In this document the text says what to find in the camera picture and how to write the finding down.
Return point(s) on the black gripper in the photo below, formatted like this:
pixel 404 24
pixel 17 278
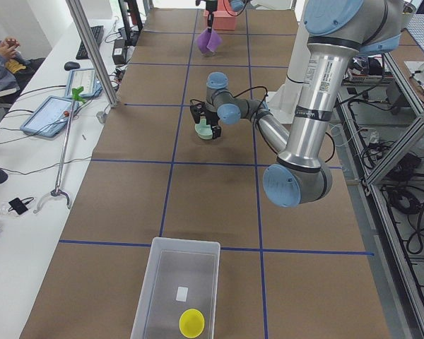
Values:
pixel 210 114
pixel 210 6

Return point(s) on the mint green bowl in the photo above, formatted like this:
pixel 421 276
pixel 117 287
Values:
pixel 203 130

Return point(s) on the purple cloth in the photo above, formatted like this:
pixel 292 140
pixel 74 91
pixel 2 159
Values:
pixel 208 41

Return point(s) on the yellow plastic cup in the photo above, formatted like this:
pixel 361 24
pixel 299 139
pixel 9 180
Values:
pixel 191 323

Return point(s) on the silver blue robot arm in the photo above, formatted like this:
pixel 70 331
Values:
pixel 232 5
pixel 338 31

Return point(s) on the clear plastic storage box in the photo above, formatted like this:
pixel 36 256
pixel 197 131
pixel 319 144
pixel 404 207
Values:
pixel 181 274

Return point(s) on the pink plastic tray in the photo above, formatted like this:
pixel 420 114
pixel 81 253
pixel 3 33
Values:
pixel 224 20

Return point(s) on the blue teach pendant far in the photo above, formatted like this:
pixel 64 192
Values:
pixel 85 78

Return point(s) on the blue teach pendant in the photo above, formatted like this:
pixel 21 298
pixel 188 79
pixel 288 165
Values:
pixel 85 78
pixel 49 118

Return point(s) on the black computer mouse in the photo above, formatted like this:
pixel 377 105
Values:
pixel 71 65

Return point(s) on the blue teach pendant near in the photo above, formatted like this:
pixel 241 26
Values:
pixel 49 118

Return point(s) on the seated person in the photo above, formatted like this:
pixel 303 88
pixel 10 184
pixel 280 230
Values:
pixel 15 72

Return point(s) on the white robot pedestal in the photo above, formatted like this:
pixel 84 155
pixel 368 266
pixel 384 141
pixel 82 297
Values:
pixel 283 102

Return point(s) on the green handled reach grabber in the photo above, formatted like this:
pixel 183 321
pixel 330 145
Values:
pixel 57 192

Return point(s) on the aluminium frame post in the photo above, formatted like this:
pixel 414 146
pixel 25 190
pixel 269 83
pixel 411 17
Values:
pixel 87 38

